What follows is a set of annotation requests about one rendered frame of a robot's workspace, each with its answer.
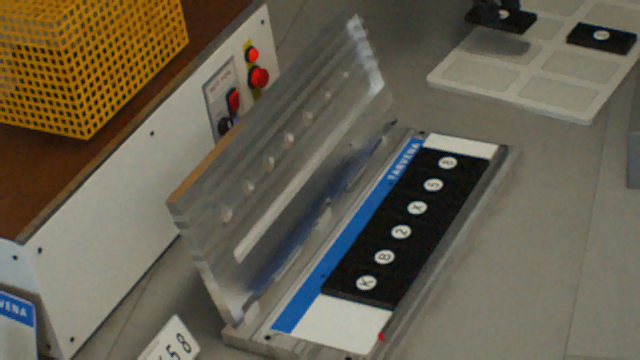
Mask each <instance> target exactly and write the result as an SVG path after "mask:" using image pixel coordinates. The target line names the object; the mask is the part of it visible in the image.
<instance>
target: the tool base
mask: <svg viewBox="0 0 640 360"><path fill-rule="evenodd" d="M397 122H398V119H397V118H396V119H395V121H390V122H389V123H388V124H384V125H383V126H382V128H381V131H382V133H383V136H382V137H381V138H380V140H379V141H378V142H377V143H376V145H375V146H374V147H373V149H372V150H371V151H370V153H369V154H368V155H369V158H370V160H371V162H370V163H369V165H368V166H367V167H366V168H365V170H364V171H362V172H361V174H360V175H359V176H358V178H357V179H356V180H355V181H354V184H353V185H352V186H351V188H350V189H346V188H347V187H348V185H347V184H345V185H344V187H343V188H342V189H341V191H340V192H339V193H338V194H336V196H335V197H334V198H333V200H332V201H331V202H323V203H322V205H321V206H320V208H319V210H318V211H317V214H318V216H319V219H318V220H317V221H316V222H315V224H314V225H313V226H311V228H310V229H309V230H308V232H307V234H306V235H305V236H304V238H303V239H302V240H301V242H300V243H299V244H300V246H301V247H302V251H301V252H300V253H299V255H298V256H297V257H296V259H295V260H294V261H293V263H292V265H291V266H290V267H289V269H288V270H287V271H286V273H284V274H283V275H282V276H281V278H280V279H279V280H278V281H277V282H274V281H275V279H276V278H275V276H273V277H272V279H271V280H270V281H269V282H268V284H267V285H266V286H265V288H264V289H263V290H262V291H261V293H260V294H259V295H250V296H249V297H248V298H247V300H246V301H245V302H244V305H243V306H242V307H241V309H242V311H243V313H244V314H243V316H242V317H241V318H240V320H239V321H238V322H237V323H236V324H232V323H228V324H227V326H226V327H225V328H224V329H223V331H222V332H221V334H222V338H223V341H224V344H226V345H229V346H233V347H237V348H241V349H245V350H248V351H252V352H255V353H259V354H262V355H266V356H270V357H273V358H277V359H278V360H344V359H345V358H348V356H351V357H352V358H353V359H352V360H399V359H400V357H401V356H402V354H403V352H404V351H405V349H406V348H407V346H408V344H409V343H410V341H411V340H412V338H413V337H414V335H415V333H416V332H417V330H419V329H420V327H421V325H422V324H423V322H424V320H425V318H426V316H427V315H428V313H429V312H430V310H431V309H432V307H433V305H434V304H435V302H436V301H437V299H438V297H439V296H440V294H441V293H442V291H443V289H444V288H445V287H446V286H447V285H448V282H449V280H450V279H451V277H452V276H453V274H454V273H455V271H456V269H457V268H458V266H459V265H460V263H461V261H462V260H463V258H464V257H465V255H466V253H467V252H468V249H469V248H470V246H471V245H472V243H473V241H474V240H475V238H476V237H477V235H478V233H479V232H480V230H481V229H483V227H484V225H485V224H486V222H487V221H488V219H489V217H490V215H491V213H492V212H493V210H494V209H495V207H496V205H497V204H498V202H499V201H500V199H501V197H502V196H503V194H504V193H505V191H506V190H507V188H508V186H509V184H510V182H511V181H512V179H513V177H514V176H515V174H516V173H517V171H518V169H519V168H520V166H521V165H522V163H523V161H524V159H523V148H519V147H517V146H514V145H511V146H510V147H509V146H508V152H507V154H506V155H505V157H504V158H503V160H502V161H501V163H500V164H499V166H498V167H497V169H496V171H495V172H494V174H493V175H492V177H491V178H490V180H489V181H488V183H487V185H486V187H485V188H484V190H483V192H482V193H481V195H480V196H479V198H478V199H477V201H476V202H475V204H474V205H472V207H471V208H470V210H469V212H468V213H467V216H466V217H465V219H464V220H463V222H462V223H461V225H460V226H459V228H458V229H457V231H456V233H455V234H454V236H453V237H452V239H451V240H450V242H449V243H448V246H447V247H446V249H445V250H444V252H443V254H442V255H441V257H440V258H439V260H438V261H437V263H436V264H434V266H433V267H432V269H431V270H430V272H429V274H428V276H427V278H426V279H425V281H424V282H423V284H422V285H421V287H420V288H419V290H418V291H417V293H416V295H415V296H414V298H413V299H412V301H411V302H410V304H409V305H408V306H407V307H406V308H405V310H404V312H403V314H402V316H401V317H400V319H399V320H398V322H397V323H396V325H395V326H394V328H393V329H392V331H391V332H390V334H389V336H388V337H387V339H386V340H385V341H382V340H378V339H377V341H376V342H375V344H374V345H373V347H372V349H371V350H370V352H369V353H368V354H366V355H362V354H358V353H354V352H350V351H347V350H342V349H338V348H334V347H331V346H327V345H323V344H319V343H316V342H311V341H307V340H304V339H300V338H296V337H292V336H289V335H285V334H281V333H276V332H273V331H270V330H269V328H268V327H269V325H270V324H271V323H272V321H273V320H274V319H275V317H276V316H277V315H278V313H279V312H280V311H281V309H283V308H284V307H285V305H286V304H287V303H288V301H289V300H290V299H291V297H292V296H293V294H294V292H295V291H296V290H297V288H298V287H299V285H300V284H301V283H302V281H303V280H304V279H305V277H306V276H307V275H308V273H309V272H310V271H311V269H313V268H314V267H315V265H316V264H317V263H318V260H319V259H320V258H321V256H322V255H323V254H324V252H325V251H326V250H327V248H328V247H329V246H330V244H331V243H332V242H333V240H334V239H335V237H336V236H337V235H339V232H340V231H341V230H342V228H343V227H344V226H345V224H346V223H347V222H348V220H349V219H350V218H351V216H352V215H353V214H354V212H355V211H356V210H357V207H358V206H359V205H360V203H361V202H362V201H364V199H365V198H366V197H367V195H368V194H369V193H370V191H371V190H372V188H373V187H374V186H375V184H376V183H377V181H378V179H379V178H380V177H381V175H382V174H383V173H384V171H385V170H386V169H387V167H388V166H389V165H390V163H392V162H393V161H394V159H395V158H396V157H397V154H398V153H399V152H400V150H401V149H402V148H403V146H404V145H405V143H406V142H407V141H408V139H409V138H411V137H416V138H422V139H428V138H429V137H430V135H431V134H432V133H429V132H424V134H423V135H419V134H418V133H419V132H421V131H417V130H415V129H414V127H410V126H408V127H407V129H406V127H400V126H395V124H396V123H397ZM266 335H270V336H271V338H270V339H269V340H265V339H264V337H265V336H266Z"/></svg>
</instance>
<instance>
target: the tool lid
mask: <svg viewBox="0 0 640 360"><path fill-rule="evenodd" d="M339 69H341V70H342V71H343V76H344V80H343V83H342V84H341V83H340V81H338V71H339ZM322 90H324V91H325V94H326V101H325V103H324V104H323V103H322V101H321V92H322ZM304 111H305V112H306V113H307V117H308V120H307V124H306V125H304V124H303V121H302V114H303V112H304ZM399 114H400V113H399V110H398V108H397V105H396V103H395V102H394V99H393V96H392V93H391V91H390V88H389V85H388V83H387V80H386V77H385V75H384V72H383V69H382V66H381V63H380V61H379V58H378V55H377V53H376V50H375V47H374V45H372V42H371V39H370V37H369V34H368V31H367V29H366V26H365V22H364V20H363V17H362V14H361V12H360V9H359V6H358V4H357V3H356V4H347V5H346V6H344V7H343V8H342V9H341V10H340V11H339V12H338V13H337V14H336V16H335V17H334V18H333V19H332V20H331V21H330V22H329V23H328V24H327V25H326V26H325V28H324V29H323V30H322V31H321V32H320V34H319V35H318V36H317V37H316V38H315V39H314V40H313V42H311V43H310V44H309V45H308V46H307V47H306V48H305V49H304V50H303V51H302V52H301V53H300V55H299V56H298V57H297V58H296V59H295V60H294V61H293V62H292V63H291V64H290V65H289V66H288V68H287V69H286V70H285V71H283V72H282V74H281V75H280V76H279V77H278V78H277V79H276V81H275V82H274V83H273V84H272V85H271V86H270V87H269V88H268V89H267V90H266V91H265V92H264V94H263V95H262V96H261V97H260V98H259V99H257V100H256V101H255V103H254V104H253V105H252V106H251V108H250V109H249V110H248V111H247V112H246V113H245V114H244V115H243V116H242V117H241V118H240V119H239V121H238V122H237V123H236V124H235V125H234V126H233V127H232V128H230V130H229V131H228V132H227V134H226V135H225V136H224V137H223V138H222V139H221V140H220V141H219V142H218V143H217V144H216V145H215V147H214V148H213V149H212V150H211V151H210V152H209V153H208V154H207V156H206V157H205V158H204V159H203V161H202V162H201V163H200V164H198V165H197V166H196V167H195V168H194V169H193V170H192V171H191V172H190V174H189V175H188V176H187V177H186V178H185V179H184V180H183V181H182V182H181V184H180V185H179V187H178V188H177V189H176V190H175V191H174V192H173V193H172V194H171V195H170V196H169V197H168V198H167V200H166V201H165V203H166V205H167V207H168V209H169V211H170V213H171V216H172V218H173V220H174V222H175V224H176V226H177V228H178V230H179V232H180V235H181V237H182V239H183V241H184V243H185V246H186V248H187V250H188V252H189V253H190V254H191V256H192V258H193V260H194V262H195V264H196V266H197V268H198V270H199V272H200V274H201V277H202V279H203V281H204V283H205V285H206V287H207V289H208V291H209V293H210V295H211V297H212V299H213V301H214V303H215V304H216V305H217V307H218V309H219V311H220V314H221V316H222V318H223V320H224V322H225V323H232V324H236V323H237V322H238V321H239V320H240V318H241V317H242V316H243V314H244V313H243V311H242V309H241V307H242V306H243V305H244V302H245V301H246V300H247V298H248V297H249V296H250V295H259V294H260V293H261V291H262V290H263V289H264V288H265V286H266V285H267V284H268V282H269V281H270V280H271V279H272V277H273V276H275V278H276V279H275V281H274V282H277V281H278V280H279V279H280V278H281V276H282V275H283V274H284V273H286V271H287V270H288V269H289V267H290V266H291V265H292V263H293V261H294V260H295V259H296V257H297V256H298V255H299V253H300V252H301V251H302V247H301V246H300V244H299V243H300V242H301V240H302V239H303V238H304V236H305V235H306V234H307V232H308V230H309V229H310V228H311V226H313V225H314V224H315V222H316V221H317V220H318V219H319V216H318V214H317V211H318V210H319V208H320V206H321V205H322V203H323V202H331V201H332V200H333V198H334V197H335V196H336V194H338V193H339V192H340V191H341V189H342V188H343V187H344V185H345V184H347V185H348V187H347V188H346V189H350V188H351V186H352V185H353V184H354V181H355V180H356V179H357V178H358V176H359V175H360V174H361V172H362V171H364V170H365V168H366V167H367V166H368V165H369V163H370V162H371V160H370V158H369V155H368V154H369V153H370V151H371V150H372V149H373V147H374V146H375V145H376V143H377V142H378V141H379V140H380V138H381V137H382V136H383V133H382V131H381V128H382V126H383V125H384V124H385V122H386V121H395V119H396V118H397V117H398V115H399ZM284 133H286V134H288V136H289V146H288V148H285V147H284V145H283V135H284ZM265 155H267V156H268V158H269V162H270V166H269V169H268V171H266V170H265V169H264V166H263V161H264V158H265ZM245 178H246V179H247V181H248V184H249V191H248V194H247V195H246V196H245V195H244V193H243V190H242V185H243V181H244V179H245ZM223 203H224V204H225V205H226V206H227V212H228V213H227V218H226V220H225V221H223V220H222V218H221V215H220V209H221V206H222V204H223Z"/></svg>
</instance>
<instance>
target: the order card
mask: <svg viewBox="0 0 640 360"><path fill-rule="evenodd" d="M200 351H201V348H200V346H199V345H198V343H197V342H195V340H194V339H193V338H192V336H191V335H190V332H189V331H188V330H187V328H186V327H185V325H184V324H183V322H182V321H181V320H180V318H179V317H178V315H174V316H173V317H172V318H171V319H170V320H169V322H168V323H167V324H166V325H165V326H164V328H163V329H162V330H161V331H160V332H159V334H158V335H157V336H156V337H155V338H154V340H153V341H152V342H151V343H150V344H149V346H148V347H147V348H146V349H145V350H144V352H143V353H142V354H141V355H140V356H139V358H138V359H137V360H194V359H195V358H196V356H197V355H198V354H199V352H200Z"/></svg>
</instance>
